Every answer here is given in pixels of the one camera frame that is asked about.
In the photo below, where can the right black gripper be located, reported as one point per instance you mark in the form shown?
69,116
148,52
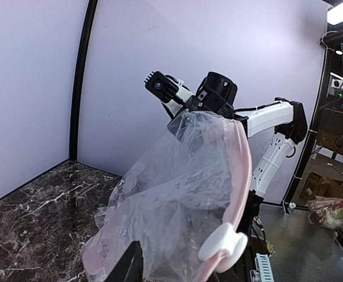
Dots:
216,94

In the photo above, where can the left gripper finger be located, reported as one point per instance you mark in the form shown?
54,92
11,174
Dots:
129,268

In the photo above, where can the large pink zip bag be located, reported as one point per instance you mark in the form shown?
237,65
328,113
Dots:
183,201

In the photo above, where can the cardboard box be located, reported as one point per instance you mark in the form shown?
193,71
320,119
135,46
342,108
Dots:
317,185

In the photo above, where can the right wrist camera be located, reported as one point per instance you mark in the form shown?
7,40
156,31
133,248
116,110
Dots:
167,89

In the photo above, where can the right black frame post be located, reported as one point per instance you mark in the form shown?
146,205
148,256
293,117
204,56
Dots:
311,134

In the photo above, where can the black frame post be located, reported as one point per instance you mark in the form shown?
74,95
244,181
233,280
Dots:
78,79
311,134

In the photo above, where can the white cable duct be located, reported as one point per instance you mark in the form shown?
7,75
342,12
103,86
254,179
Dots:
263,271

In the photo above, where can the left black frame post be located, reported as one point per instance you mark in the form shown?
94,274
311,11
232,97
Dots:
78,79

